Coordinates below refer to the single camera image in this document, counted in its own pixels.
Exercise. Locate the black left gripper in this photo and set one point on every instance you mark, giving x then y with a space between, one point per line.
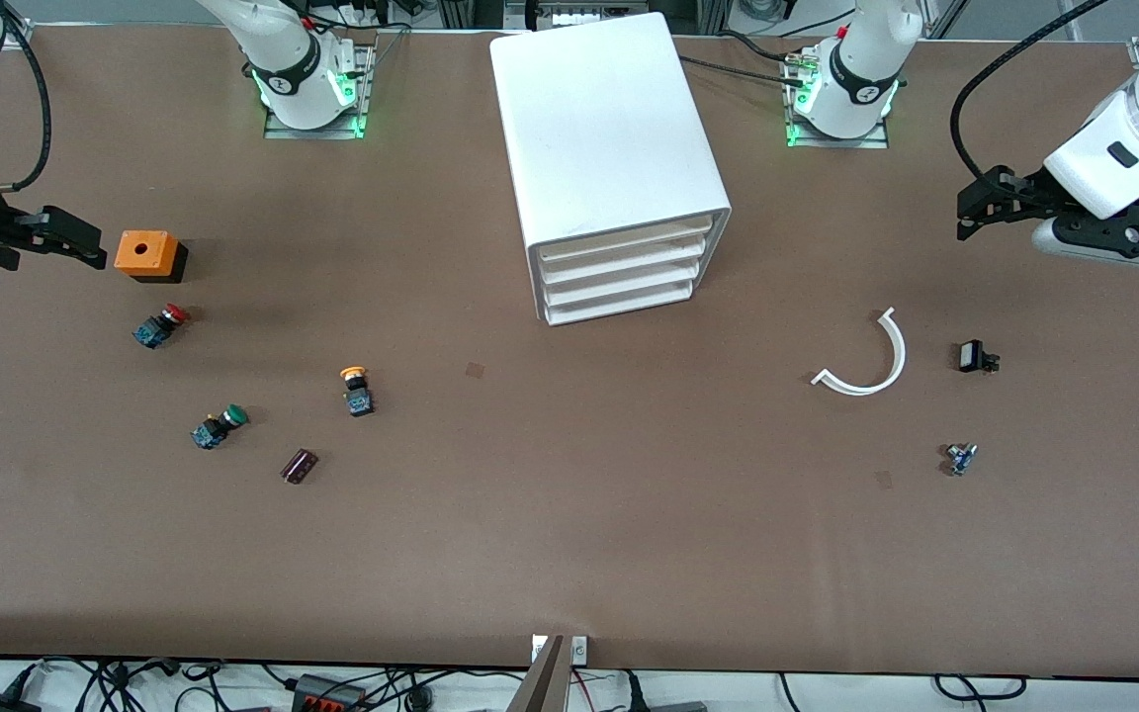
1014 196

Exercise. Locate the yellow push button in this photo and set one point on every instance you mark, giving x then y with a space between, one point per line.
357 393

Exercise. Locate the white plastic drawer cabinet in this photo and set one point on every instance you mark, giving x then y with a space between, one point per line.
599 129

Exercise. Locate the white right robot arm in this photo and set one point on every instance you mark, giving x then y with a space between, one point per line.
293 69

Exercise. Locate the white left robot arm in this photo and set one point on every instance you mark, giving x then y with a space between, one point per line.
856 79

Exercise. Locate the red push button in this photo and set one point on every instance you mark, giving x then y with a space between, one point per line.
159 326

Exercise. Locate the green push button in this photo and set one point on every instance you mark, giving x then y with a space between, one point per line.
219 427

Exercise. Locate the small black sensor component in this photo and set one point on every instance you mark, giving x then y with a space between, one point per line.
972 356

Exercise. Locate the white curved plastic strip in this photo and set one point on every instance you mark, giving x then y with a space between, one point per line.
898 356

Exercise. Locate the small blue electronic component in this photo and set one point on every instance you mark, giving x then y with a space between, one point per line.
961 459

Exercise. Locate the dark purple cylindrical capacitor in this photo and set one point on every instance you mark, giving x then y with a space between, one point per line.
299 467

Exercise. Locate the grey electronics box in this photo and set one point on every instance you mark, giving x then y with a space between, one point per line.
579 12

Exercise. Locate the black power strip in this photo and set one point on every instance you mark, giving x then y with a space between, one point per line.
327 697

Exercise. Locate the orange button enclosure box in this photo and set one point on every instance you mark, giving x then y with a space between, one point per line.
139 252

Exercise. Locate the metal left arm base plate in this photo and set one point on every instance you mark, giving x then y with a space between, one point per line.
876 142

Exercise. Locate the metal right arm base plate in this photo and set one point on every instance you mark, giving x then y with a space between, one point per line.
278 130

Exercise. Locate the white metal bracket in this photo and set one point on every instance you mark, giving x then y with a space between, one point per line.
579 650

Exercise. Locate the grey slanted post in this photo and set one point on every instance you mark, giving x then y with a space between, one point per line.
542 687

